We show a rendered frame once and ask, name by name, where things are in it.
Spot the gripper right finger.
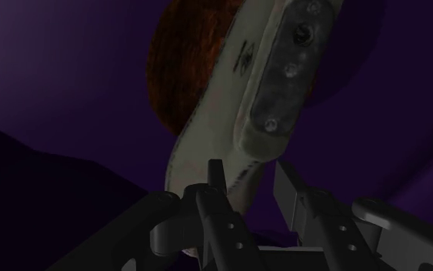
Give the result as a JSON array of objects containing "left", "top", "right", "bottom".
[{"left": 273, "top": 160, "right": 433, "bottom": 271}]

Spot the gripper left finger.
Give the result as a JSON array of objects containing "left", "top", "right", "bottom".
[{"left": 46, "top": 159, "right": 268, "bottom": 271}]

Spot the reddish-brown round thing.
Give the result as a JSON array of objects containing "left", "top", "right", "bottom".
[{"left": 146, "top": 0, "right": 318, "bottom": 137}]

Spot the pale knife with grey handle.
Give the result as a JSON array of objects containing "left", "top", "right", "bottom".
[{"left": 165, "top": 0, "right": 346, "bottom": 260}]

